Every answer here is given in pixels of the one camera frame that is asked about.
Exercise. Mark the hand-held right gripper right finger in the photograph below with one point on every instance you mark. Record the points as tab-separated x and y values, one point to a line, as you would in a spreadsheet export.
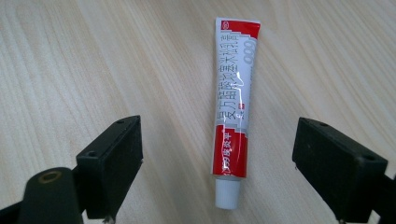
336	174

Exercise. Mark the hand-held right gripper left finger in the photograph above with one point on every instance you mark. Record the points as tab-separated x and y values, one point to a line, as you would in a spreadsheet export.
116	168

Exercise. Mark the red and white ointment tube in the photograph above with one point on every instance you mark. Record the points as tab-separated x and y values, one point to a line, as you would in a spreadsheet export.
232	109

